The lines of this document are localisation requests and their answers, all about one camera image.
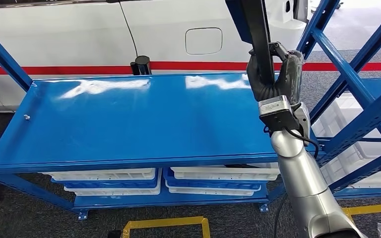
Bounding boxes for white plastic crate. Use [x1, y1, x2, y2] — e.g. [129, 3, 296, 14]
[311, 93, 381, 159]
[165, 180, 262, 197]
[170, 162, 281, 181]
[319, 144, 381, 190]
[63, 171, 163, 197]
[41, 168, 157, 181]

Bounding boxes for white car body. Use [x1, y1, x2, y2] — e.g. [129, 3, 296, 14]
[0, 0, 310, 113]

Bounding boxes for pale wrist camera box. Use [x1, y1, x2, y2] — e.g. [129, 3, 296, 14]
[257, 95, 302, 133]

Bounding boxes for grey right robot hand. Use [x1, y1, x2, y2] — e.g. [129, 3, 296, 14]
[246, 41, 305, 106]

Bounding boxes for black plastic mounting plate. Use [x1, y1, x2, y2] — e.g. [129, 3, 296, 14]
[225, 0, 277, 87]

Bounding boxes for black cylindrical barrier post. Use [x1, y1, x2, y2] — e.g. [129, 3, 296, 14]
[130, 55, 152, 76]

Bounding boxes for black camera cable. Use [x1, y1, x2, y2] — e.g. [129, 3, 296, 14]
[262, 126, 320, 238]

